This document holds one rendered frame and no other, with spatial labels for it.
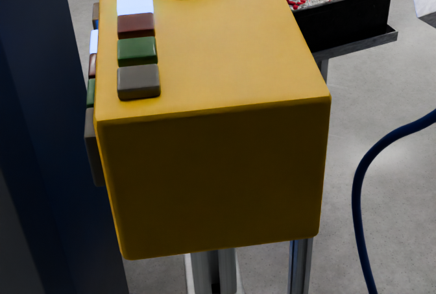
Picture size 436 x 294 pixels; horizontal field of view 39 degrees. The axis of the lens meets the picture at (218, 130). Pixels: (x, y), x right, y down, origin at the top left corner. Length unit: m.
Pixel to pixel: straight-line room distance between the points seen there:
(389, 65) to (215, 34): 2.02
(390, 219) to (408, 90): 0.62
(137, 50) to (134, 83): 0.03
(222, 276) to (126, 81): 0.21
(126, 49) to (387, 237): 1.43
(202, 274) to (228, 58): 0.19
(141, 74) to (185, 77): 0.02
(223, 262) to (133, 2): 0.19
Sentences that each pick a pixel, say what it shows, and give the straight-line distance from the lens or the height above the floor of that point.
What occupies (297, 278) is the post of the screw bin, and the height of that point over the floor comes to 0.33.
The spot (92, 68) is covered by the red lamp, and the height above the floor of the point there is 1.06.
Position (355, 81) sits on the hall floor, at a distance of 2.20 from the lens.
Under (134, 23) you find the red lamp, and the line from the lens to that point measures 0.30.
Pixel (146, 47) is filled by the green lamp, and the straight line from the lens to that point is 0.28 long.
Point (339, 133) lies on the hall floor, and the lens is 1.96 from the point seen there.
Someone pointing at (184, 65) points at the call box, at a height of 1.07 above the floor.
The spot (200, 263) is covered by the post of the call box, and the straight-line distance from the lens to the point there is 0.42.
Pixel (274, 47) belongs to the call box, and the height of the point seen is 1.07.
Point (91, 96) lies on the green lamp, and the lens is 0.29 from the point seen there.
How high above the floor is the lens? 1.22
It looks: 39 degrees down
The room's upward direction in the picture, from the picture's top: 3 degrees counter-clockwise
